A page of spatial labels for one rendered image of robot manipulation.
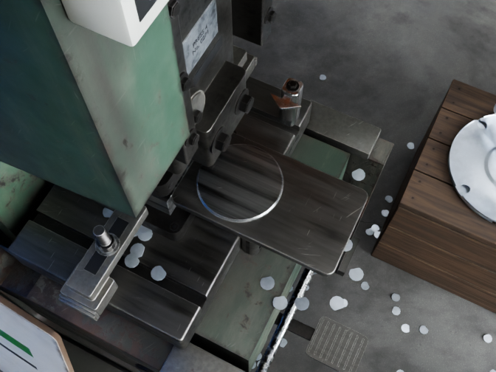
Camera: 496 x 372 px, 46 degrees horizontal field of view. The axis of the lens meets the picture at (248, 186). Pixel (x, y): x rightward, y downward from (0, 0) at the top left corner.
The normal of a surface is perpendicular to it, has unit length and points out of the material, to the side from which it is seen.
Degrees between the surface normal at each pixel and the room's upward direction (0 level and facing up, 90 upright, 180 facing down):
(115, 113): 90
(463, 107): 0
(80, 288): 0
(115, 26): 90
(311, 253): 0
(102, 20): 90
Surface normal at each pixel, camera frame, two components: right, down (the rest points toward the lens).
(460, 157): 0.00, -0.44
